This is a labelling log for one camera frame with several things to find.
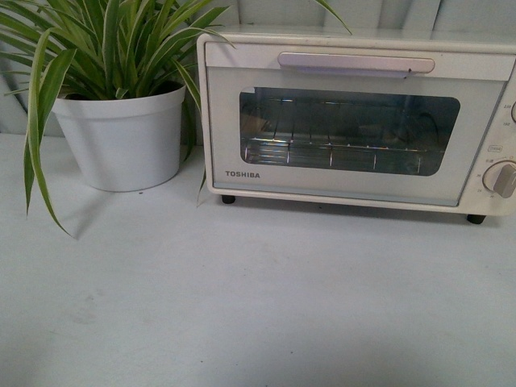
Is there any white Toshiba toaster oven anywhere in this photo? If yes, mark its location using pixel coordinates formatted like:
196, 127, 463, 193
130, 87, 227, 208
196, 31, 516, 225

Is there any white plastic plant pot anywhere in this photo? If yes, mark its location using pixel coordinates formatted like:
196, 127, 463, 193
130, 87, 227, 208
52, 82, 185, 192

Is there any beige timer knob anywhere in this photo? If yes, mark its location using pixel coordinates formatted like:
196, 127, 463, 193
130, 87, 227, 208
482, 161, 516, 198

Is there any green striped spider plant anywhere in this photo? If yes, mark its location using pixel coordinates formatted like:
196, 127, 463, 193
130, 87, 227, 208
0, 0, 354, 239

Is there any wire oven rack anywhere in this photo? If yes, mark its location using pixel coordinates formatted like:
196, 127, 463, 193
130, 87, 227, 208
239, 94, 429, 175

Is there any silver oven door handle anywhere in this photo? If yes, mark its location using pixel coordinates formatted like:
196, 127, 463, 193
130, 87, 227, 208
277, 52, 435, 78

